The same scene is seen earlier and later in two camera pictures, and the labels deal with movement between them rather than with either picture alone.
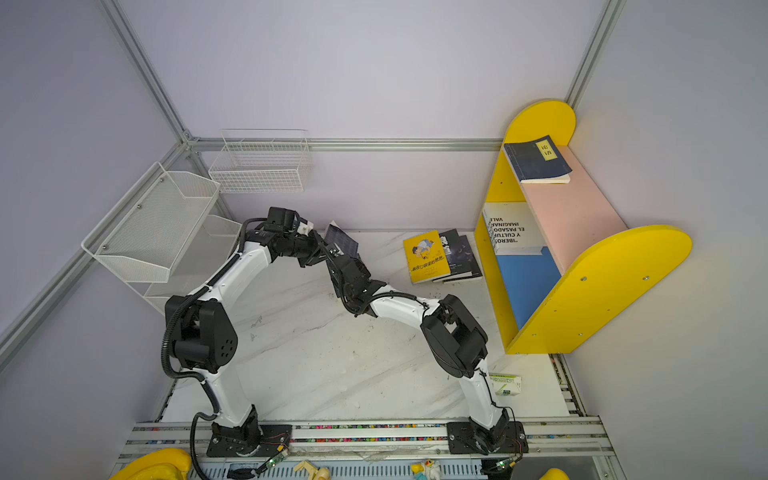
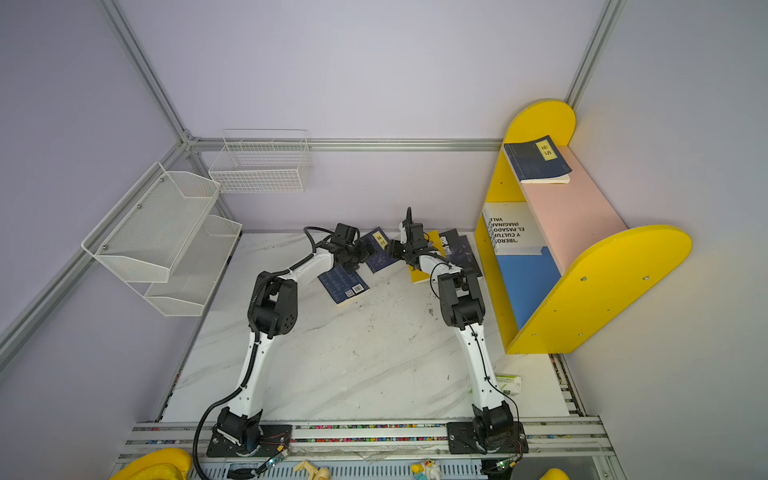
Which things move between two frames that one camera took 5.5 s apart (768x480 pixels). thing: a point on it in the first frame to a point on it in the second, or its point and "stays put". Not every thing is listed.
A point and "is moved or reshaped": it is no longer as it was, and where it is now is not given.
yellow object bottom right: [554, 474] stays put
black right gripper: [338, 285] to [394, 248]
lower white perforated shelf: [205, 252] stays put
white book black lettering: [513, 230] stays put
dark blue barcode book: [347, 245] is moved or reshaped
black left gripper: [318, 250] to [364, 254]
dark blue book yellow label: [538, 162] stays put
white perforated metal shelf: [148, 228] stays put
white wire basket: [261, 160] stays put
